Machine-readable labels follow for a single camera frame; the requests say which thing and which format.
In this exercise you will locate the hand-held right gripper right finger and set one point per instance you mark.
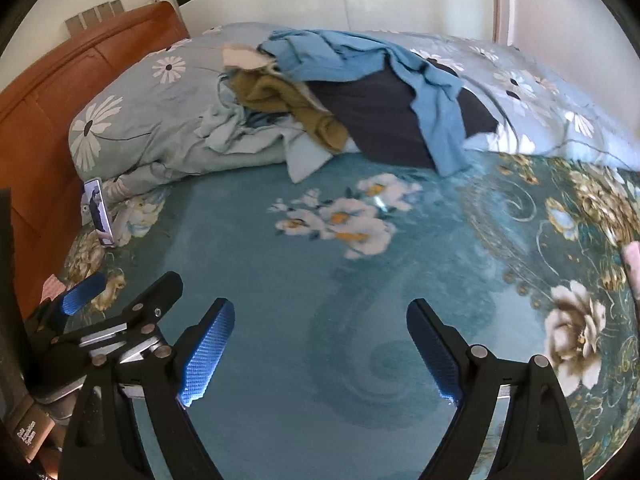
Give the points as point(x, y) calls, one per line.
point(435, 355)

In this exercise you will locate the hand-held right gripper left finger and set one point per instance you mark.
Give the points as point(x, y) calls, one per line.
point(207, 355)

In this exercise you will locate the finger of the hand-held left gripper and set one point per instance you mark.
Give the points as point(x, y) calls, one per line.
point(82, 295)
point(155, 295)

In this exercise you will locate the blue shirt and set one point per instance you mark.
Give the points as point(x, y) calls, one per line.
point(440, 110)

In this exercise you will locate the pink packet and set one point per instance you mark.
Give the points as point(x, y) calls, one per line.
point(50, 287)

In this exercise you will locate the smartphone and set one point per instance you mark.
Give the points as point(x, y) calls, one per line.
point(97, 210)

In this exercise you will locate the teal floral blanket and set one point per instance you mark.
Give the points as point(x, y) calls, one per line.
point(300, 285)

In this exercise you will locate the brown wooden headboard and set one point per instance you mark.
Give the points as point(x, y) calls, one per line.
point(45, 125)

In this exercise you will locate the daisy print quilt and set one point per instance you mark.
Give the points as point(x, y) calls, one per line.
point(150, 110)

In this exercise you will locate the pale grey-blue garment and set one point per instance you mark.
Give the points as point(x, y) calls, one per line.
point(235, 125)

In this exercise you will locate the light blue garment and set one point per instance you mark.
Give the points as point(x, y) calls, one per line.
point(305, 160)

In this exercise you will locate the pink cloth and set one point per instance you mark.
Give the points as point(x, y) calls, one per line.
point(634, 270)

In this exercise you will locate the olive garment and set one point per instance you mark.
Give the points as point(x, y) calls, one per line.
point(280, 95)

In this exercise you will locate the navy garment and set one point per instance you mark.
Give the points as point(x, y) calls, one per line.
point(380, 110)

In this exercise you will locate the cream cloth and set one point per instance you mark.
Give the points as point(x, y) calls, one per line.
point(245, 57)

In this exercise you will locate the pale pink door frame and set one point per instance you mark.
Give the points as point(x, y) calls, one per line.
point(505, 0)

